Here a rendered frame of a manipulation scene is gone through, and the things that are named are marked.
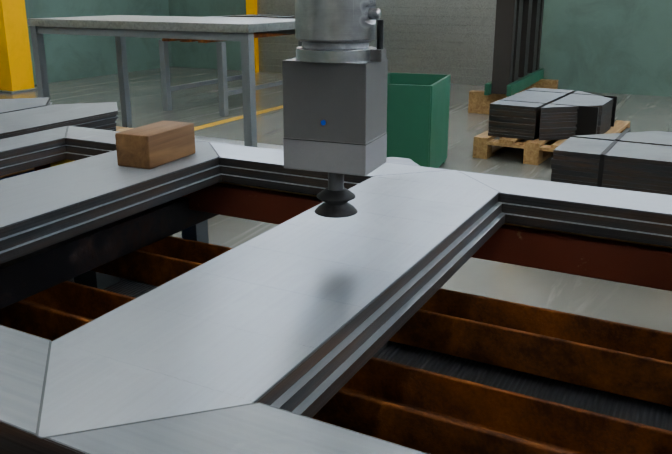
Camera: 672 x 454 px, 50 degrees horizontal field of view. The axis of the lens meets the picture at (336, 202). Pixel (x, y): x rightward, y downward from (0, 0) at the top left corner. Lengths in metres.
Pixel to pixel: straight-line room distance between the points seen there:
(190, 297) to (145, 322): 0.05
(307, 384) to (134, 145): 0.65
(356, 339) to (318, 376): 0.06
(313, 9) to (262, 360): 0.31
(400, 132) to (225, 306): 3.76
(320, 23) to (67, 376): 0.36
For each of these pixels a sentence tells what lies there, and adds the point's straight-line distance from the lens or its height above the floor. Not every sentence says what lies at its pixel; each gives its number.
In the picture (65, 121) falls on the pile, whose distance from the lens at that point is 1.55.
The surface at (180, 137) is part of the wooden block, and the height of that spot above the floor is 0.88.
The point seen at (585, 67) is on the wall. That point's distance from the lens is 8.77.
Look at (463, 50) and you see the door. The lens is 9.07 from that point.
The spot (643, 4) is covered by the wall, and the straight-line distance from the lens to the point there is 8.66.
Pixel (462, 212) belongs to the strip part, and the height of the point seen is 0.85.
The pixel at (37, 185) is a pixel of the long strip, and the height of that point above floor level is 0.85.
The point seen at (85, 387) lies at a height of 0.85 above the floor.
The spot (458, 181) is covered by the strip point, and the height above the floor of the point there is 0.85.
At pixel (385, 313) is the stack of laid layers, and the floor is 0.83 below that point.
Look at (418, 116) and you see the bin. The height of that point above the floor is 0.39.
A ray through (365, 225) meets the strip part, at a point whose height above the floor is 0.85.
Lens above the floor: 1.10
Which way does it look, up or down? 16 degrees down
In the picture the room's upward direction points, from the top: straight up
